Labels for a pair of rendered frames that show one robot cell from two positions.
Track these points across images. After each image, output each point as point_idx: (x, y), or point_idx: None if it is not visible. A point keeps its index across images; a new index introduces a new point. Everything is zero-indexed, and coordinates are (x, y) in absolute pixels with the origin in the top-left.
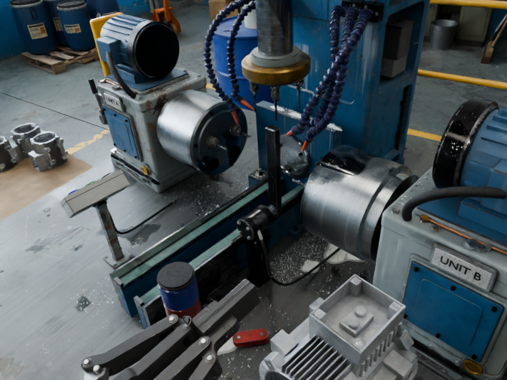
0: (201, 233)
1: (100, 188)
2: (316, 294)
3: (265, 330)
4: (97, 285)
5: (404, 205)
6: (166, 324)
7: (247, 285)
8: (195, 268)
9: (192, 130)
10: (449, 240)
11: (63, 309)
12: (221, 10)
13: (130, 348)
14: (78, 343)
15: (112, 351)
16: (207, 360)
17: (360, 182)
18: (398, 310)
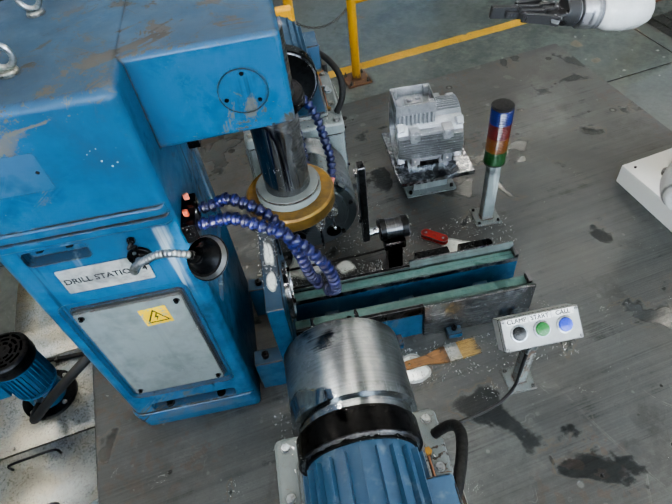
0: (429, 294)
1: (530, 312)
2: (363, 244)
3: (421, 232)
4: (548, 354)
5: (344, 95)
6: (527, 12)
7: (494, 6)
8: (457, 252)
9: (385, 326)
10: (333, 96)
11: (586, 343)
12: (289, 231)
13: (542, 13)
14: (571, 301)
15: (549, 15)
16: (518, 1)
17: (323, 151)
18: (394, 88)
